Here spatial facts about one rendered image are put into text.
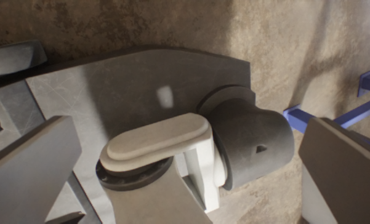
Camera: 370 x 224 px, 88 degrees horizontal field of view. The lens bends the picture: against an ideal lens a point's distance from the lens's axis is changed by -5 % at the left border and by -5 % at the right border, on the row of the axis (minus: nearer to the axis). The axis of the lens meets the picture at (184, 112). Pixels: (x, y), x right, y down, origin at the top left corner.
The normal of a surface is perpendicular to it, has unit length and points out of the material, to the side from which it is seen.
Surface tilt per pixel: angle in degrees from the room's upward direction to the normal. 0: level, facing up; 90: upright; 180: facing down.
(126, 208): 90
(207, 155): 0
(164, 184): 90
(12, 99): 45
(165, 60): 0
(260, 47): 0
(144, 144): 90
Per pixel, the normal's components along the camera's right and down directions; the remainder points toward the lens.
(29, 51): 0.98, -0.14
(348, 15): 0.32, 0.38
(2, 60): 0.80, 0.11
